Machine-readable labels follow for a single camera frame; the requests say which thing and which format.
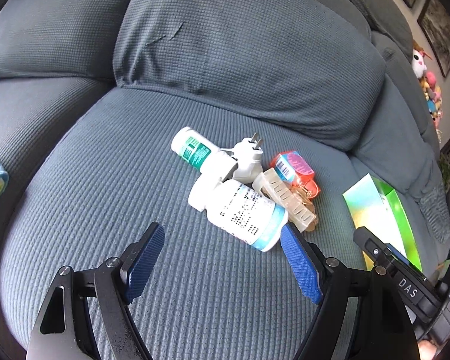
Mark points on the green cardboard box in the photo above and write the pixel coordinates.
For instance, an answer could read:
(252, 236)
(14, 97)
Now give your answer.
(378, 210)

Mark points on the beige hair claw clip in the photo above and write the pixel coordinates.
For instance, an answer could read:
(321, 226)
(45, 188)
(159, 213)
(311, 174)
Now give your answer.
(285, 200)

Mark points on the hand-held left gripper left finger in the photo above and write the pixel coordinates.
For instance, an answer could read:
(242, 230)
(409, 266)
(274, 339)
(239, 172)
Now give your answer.
(146, 262)

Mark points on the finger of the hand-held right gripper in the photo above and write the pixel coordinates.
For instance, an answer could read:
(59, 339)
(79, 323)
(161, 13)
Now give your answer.
(371, 242)

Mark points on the large white pill bottle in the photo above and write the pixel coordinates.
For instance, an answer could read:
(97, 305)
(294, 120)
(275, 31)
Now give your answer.
(243, 213)

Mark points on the pile of colourful plush toys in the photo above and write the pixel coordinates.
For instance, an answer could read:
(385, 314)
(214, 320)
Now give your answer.
(429, 86)

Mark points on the grey sofa back cushion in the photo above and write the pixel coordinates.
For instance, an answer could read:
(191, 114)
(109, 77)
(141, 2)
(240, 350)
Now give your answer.
(52, 30)
(247, 52)

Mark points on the grey sofa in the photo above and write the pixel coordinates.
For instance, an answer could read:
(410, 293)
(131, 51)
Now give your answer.
(97, 157)

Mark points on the orange bottle pink label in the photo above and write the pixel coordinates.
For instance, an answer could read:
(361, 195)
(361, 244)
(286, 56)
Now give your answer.
(290, 165)

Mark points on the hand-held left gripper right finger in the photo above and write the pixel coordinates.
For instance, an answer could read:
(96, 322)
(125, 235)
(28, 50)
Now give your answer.
(300, 266)

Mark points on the small white bottle green label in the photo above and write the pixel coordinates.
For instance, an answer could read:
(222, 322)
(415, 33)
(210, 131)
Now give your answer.
(191, 150)

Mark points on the white plug-in adapter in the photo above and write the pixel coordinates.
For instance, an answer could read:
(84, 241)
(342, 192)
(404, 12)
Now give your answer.
(243, 165)

